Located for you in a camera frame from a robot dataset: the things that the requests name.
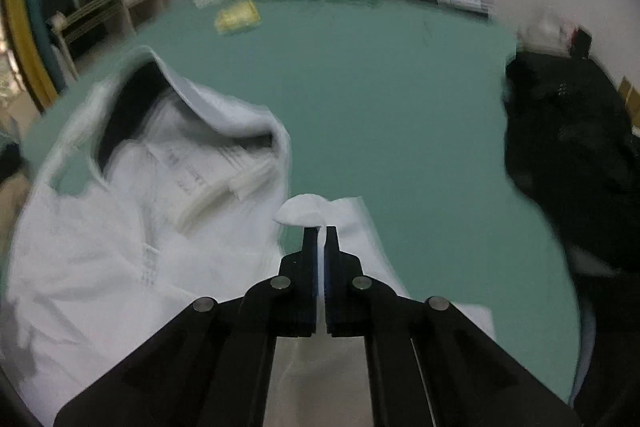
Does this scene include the white garment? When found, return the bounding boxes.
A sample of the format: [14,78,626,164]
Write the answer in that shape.
[0,44,497,423]

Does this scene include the green bed sheet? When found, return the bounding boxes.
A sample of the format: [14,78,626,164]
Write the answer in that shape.
[23,0,579,399]

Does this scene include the yellow snack packet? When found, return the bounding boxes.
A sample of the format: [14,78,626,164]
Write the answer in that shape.
[214,0,262,35]

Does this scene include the beige desk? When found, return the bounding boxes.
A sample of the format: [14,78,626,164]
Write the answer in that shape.
[48,0,166,82]

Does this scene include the cardboard boxes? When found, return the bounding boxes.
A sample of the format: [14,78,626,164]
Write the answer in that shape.
[617,77,640,135]

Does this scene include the black small speaker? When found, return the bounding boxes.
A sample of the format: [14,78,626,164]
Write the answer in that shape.
[568,26,592,60]

